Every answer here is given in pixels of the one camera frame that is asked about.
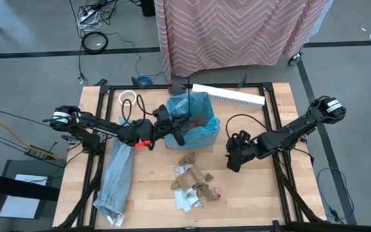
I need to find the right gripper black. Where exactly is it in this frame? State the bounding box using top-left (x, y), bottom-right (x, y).
top-left (226, 131), bottom-right (260, 173)

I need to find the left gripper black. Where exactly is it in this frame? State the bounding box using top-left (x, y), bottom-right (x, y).
top-left (151, 104), bottom-right (193, 147)

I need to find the blue plastic trash bag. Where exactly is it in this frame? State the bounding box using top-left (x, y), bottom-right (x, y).
top-left (164, 92), bottom-right (221, 150)

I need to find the brown cardboard piece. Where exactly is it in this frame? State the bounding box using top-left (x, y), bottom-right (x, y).
top-left (175, 170), bottom-right (202, 191)

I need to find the white paper napkin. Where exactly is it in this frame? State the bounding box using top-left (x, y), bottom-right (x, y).
top-left (173, 188), bottom-right (204, 213)

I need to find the grey plastic trash bag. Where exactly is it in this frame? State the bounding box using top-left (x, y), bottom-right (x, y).
top-left (92, 117), bottom-right (135, 227)

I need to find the dark grey rounded object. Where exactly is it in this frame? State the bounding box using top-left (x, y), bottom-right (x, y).
top-left (168, 84), bottom-right (187, 96)

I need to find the white tape roll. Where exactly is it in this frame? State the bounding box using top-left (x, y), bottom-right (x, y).
top-left (118, 90), bottom-right (138, 106)

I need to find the pink chevron cloth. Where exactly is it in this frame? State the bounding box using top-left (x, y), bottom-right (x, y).
top-left (154, 0), bottom-right (334, 82)

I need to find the black floor box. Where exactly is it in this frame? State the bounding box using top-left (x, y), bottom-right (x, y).
top-left (140, 0), bottom-right (157, 17)

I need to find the black power box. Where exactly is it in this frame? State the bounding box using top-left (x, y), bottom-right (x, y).
top-left (24, 144), bottom-right (50, 160)

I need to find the white power strip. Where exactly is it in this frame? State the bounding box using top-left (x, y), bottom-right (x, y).
top-left (79, 9), bottom-right (96, 22)

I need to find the grey stand base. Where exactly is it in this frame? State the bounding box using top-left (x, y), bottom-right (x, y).
top-left (0, 159), bottom-right (67, 232)

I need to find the black metal bar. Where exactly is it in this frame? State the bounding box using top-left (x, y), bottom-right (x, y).
top-left (0, 171), bottom-right (61, 203)

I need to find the white paper sheet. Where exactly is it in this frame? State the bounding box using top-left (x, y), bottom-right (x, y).
top-left (0, 173), bottom-right (49, 220)

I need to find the black aluminium frame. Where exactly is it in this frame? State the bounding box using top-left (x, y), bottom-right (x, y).
top-left (55, 82), bottom-right (330, 232)

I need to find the blue cable bundle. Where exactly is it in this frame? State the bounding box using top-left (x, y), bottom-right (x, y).
top-left (136, 74), bottom-right (166, 87)

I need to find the white slotted cable duct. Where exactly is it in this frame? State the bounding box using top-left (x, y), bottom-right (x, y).
top-left (191, 83), bottom-right (266, 109)

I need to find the blue cable loop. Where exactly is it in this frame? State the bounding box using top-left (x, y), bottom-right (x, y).
top-left (316, 166), bottom-right (356, 223)

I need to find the black cable coil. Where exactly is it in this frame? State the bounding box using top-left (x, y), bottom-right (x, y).
top-left (81, 31), bottom-right (109, 55)

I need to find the yellow cable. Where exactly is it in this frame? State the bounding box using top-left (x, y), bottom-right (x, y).
top-left (0, 117), bottom-right (67, 160)

